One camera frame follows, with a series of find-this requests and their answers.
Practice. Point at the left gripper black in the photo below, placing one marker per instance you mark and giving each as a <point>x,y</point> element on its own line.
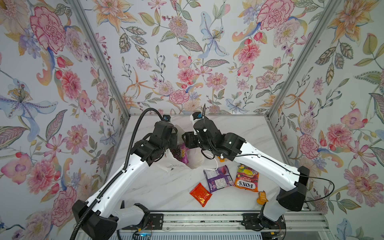
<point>174,136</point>

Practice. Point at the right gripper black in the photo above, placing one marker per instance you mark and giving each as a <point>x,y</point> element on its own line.
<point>189,139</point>

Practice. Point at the magenta purple snack bag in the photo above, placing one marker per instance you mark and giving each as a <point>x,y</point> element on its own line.
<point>181,153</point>

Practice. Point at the white paper bag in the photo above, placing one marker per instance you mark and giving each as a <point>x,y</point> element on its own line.
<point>195,156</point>

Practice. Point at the purple white snack packet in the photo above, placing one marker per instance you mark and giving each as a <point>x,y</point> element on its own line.
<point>218,179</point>

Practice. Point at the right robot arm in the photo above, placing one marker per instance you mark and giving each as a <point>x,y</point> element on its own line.
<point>291,180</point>

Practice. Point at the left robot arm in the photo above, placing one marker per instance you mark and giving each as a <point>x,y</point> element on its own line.
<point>100,216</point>

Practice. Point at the orange Fox's candy bag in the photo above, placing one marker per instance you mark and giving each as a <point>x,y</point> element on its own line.
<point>247,179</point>

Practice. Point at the small orange snack packet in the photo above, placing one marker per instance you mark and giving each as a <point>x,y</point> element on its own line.
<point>222,160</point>

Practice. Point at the red snack packet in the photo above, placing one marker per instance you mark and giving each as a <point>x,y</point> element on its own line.
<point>201,194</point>

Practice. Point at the small orange candy wrapper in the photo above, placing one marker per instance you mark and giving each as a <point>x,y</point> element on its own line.
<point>262,198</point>

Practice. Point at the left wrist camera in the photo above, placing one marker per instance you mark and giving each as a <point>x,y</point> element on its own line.
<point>166,118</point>

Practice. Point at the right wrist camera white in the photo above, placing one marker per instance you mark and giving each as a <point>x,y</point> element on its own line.
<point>195,116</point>

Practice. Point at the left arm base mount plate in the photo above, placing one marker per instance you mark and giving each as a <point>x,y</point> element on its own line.
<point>149,222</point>

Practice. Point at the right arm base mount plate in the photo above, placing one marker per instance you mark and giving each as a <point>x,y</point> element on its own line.
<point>258,221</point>

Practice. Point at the aluminium front rail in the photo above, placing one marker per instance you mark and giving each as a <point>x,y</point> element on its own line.
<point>232,221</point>

